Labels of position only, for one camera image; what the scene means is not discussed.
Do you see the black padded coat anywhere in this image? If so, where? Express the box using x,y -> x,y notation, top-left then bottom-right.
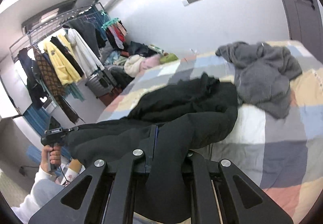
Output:
65,74 -> 238,223

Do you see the white sleeve left forearm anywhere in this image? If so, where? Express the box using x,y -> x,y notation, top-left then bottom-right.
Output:
12,167 -> 64,223

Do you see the metal clothes rack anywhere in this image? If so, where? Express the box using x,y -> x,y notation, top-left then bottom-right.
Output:
9,1 -> 106,63

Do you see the dark clothes pile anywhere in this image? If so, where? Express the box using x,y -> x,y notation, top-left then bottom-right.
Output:
128,41 -> 157,57

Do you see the person left hand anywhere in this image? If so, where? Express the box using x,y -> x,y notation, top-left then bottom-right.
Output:
40,145 -> 61,173

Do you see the teal hanging scarf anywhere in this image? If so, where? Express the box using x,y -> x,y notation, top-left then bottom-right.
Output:
65,83 -> 85,102

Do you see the brown plaid hanging garment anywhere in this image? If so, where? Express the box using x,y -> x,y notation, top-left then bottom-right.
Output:
32,47 -> 80,124

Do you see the yellow hanging robe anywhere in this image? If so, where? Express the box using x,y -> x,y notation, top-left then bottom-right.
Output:
43,35 -> 83,86

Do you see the silver suitcase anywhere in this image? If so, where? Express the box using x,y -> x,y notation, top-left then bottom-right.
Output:
85,69 -> 117,98

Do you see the white hanging garment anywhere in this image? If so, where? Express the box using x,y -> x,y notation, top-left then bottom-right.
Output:
66,28 -> 105,77

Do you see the patchwork bed quilt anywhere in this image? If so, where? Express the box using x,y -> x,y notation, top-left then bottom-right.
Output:
99,41 -> 322,223

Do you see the cream fluffy garment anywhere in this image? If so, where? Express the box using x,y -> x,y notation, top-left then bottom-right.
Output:
124,55 -> 146,78

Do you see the black hanging garment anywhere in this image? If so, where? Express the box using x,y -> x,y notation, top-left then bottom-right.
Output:
65,19 -> 100,58

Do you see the pink fluffy garment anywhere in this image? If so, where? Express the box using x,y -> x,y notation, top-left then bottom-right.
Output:
140,54 -> 160,71

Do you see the teal clip hanger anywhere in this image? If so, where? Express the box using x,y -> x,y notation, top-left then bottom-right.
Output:
101,18 -> 119,30

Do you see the grey fleece jacket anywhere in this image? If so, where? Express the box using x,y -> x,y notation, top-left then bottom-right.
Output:
215,42 -> 302,119

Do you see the green box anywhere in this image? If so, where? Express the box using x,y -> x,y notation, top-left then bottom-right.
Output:
160,53 -> 178,65

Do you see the dark grey door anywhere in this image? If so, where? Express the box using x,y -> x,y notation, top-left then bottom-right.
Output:
282,0 -> 321,47

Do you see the black door handle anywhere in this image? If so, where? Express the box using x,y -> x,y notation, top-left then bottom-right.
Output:
302,0 -> 315,10

